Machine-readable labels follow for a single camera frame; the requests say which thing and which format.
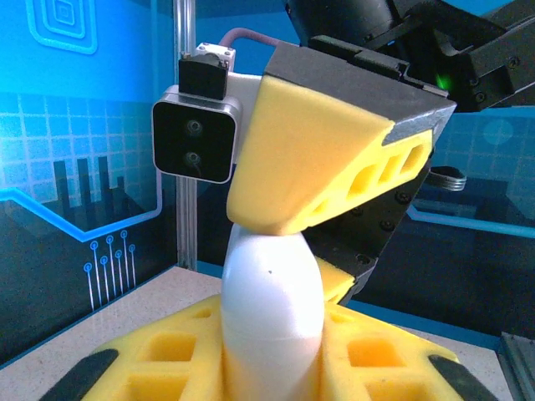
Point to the aluminium side rail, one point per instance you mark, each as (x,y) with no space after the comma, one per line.
(520,367)

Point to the black ribbed round knob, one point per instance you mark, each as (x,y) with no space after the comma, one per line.
(448,177)

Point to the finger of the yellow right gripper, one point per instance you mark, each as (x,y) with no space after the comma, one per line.
(336,282)
(301,146)

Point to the white earbud charging case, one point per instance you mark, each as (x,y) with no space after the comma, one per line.
(271,313)

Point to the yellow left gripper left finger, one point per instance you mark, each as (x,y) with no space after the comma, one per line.
(167,355)

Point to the aluminium frame post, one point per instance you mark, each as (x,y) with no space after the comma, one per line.
(186,225)

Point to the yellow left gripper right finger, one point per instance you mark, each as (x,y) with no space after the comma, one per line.
(376,359)

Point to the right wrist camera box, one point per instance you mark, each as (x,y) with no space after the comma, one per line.
(192,138)

